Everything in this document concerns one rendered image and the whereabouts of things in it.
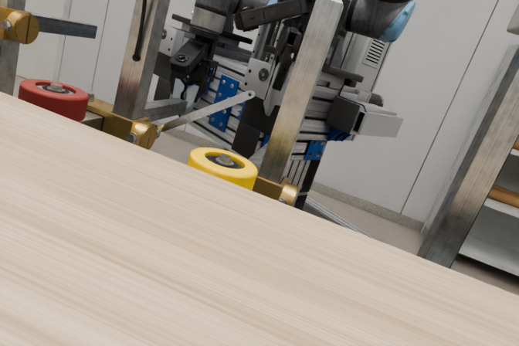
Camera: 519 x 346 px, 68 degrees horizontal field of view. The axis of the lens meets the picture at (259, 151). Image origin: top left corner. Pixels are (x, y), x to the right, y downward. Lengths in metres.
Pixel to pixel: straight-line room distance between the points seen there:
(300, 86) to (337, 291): 0.32
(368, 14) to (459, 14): 2.22
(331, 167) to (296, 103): 2.75
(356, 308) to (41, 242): 0.20
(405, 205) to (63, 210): 3.19
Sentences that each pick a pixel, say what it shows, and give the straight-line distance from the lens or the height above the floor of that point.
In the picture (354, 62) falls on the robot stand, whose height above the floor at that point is 1.08.
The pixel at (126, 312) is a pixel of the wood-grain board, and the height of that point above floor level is 0.90.
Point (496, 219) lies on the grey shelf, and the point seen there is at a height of 0.32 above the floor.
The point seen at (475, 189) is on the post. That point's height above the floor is 0.95.
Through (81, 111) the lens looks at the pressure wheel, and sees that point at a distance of 0.55.
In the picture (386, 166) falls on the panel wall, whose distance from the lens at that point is 3.27.
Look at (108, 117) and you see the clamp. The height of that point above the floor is 0.86.
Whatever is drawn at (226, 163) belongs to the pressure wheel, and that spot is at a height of 0.91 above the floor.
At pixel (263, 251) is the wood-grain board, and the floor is 0.90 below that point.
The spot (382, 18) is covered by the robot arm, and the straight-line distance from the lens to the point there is 1.08.
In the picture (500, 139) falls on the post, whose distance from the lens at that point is 0.57.
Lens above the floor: 1.04
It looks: 15 degrees down
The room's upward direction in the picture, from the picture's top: 18 degrees clockwise
